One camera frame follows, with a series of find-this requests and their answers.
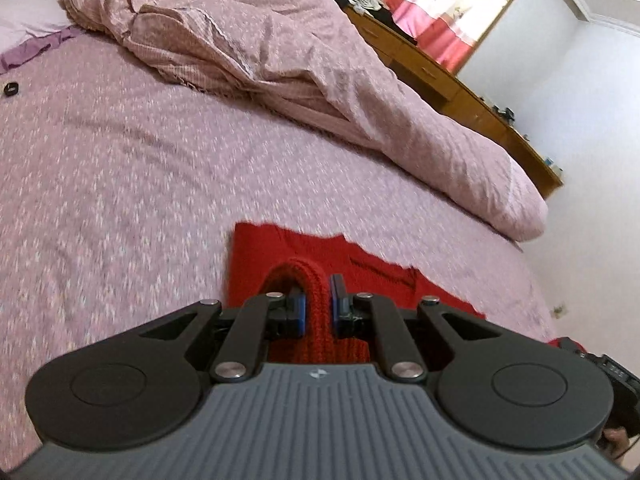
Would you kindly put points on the pink floral bed sheet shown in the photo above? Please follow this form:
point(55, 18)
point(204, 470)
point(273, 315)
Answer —
point(125, 160)

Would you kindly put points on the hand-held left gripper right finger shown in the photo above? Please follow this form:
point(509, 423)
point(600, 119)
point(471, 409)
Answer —
point(334, 305)

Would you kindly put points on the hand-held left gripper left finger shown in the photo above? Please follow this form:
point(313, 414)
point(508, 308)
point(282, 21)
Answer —
point(299, 310)

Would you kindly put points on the red and white curtain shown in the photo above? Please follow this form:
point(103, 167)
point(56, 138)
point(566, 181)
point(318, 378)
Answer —
point(450, 5)

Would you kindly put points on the white pillow with purple ruffle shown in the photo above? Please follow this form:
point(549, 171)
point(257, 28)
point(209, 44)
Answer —
point(25, 15)

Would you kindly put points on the red knit cardigan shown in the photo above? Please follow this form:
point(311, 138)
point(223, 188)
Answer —
point(310, 250)

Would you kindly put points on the small blue item on dresser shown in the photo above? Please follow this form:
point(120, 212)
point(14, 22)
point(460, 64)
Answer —
point(549, 162)

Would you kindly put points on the wooden dresser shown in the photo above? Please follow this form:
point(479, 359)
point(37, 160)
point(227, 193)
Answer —
point(435, 75)

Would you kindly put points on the person's right hand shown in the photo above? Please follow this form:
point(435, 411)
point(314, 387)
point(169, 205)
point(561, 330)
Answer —
point(619, 441)

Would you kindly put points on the small black object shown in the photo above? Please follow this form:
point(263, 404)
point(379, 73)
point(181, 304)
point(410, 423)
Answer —
point(10, 88)

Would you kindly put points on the pink crumpled duvet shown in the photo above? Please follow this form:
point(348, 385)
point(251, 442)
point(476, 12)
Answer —
point(300, 60)

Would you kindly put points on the small dark items on dresser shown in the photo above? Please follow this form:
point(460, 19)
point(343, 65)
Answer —
point(504, 112)

